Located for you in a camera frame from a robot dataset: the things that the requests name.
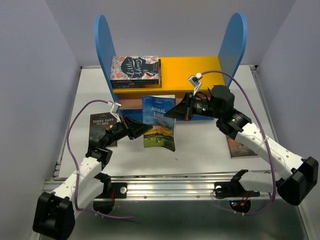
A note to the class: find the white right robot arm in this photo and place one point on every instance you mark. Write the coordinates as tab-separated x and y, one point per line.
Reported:
283	162

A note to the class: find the blue yellow wooden bookshelf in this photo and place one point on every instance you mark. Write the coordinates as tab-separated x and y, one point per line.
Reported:
175	71

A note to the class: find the Jane Eyre blue book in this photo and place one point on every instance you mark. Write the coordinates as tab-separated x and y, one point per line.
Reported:
136	86

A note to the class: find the floral pink cover book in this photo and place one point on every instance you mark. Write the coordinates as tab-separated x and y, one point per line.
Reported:
135	68

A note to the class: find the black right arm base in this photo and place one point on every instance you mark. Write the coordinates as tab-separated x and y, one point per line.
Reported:
240	199

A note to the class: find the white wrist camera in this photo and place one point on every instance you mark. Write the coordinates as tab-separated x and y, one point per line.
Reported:
115	109
195	80

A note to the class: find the Tale of Two Cities book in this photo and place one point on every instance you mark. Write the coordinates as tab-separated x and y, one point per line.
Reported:
238	150

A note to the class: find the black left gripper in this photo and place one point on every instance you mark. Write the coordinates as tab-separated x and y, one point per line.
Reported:
138	128

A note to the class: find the Edward Tulane brown book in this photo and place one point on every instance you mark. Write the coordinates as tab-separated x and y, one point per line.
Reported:
150	84

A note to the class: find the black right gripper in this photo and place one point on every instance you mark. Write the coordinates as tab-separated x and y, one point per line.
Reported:
183	110

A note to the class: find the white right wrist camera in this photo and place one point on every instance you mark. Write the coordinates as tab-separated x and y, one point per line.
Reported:
195	80

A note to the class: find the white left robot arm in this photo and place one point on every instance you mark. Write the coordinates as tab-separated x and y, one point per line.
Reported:
56	211

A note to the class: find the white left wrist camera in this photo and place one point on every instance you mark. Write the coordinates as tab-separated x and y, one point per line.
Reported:
115	109

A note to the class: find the Three Days to See book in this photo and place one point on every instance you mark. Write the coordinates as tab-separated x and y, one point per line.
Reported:
98	122

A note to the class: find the Animal Farm book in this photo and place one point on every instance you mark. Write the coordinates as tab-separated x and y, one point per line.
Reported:
154	109

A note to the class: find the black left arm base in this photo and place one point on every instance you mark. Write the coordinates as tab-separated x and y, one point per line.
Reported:
105	202

